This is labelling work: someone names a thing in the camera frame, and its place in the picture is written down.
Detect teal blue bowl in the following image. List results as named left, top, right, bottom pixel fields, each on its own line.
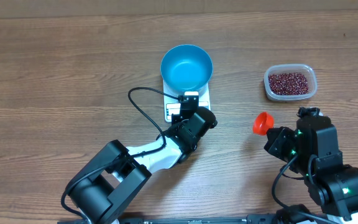
left=160, top=44, right=214, bottom=93

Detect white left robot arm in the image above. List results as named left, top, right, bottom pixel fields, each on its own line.
left=61, top=107, right=218, bottom=223

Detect white digital kitchen scale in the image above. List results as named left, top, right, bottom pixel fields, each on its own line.
left=163, top=81, right=211, bottom=123

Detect clear plastic container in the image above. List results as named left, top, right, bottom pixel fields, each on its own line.
left=264, top=63, right=318, bottom=101

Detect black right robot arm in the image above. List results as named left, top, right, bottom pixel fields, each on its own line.
left=253, top=107, right=358, bottom=223

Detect red beans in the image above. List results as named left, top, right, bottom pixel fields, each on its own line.
left=268, top=72, right=309, bottom=95

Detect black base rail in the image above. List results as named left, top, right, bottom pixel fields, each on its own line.
left=57, top=211, right=291, bottom=224

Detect red scoop blue handle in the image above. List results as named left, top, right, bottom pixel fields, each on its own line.
left=252, top=112, right=274, bottom=136

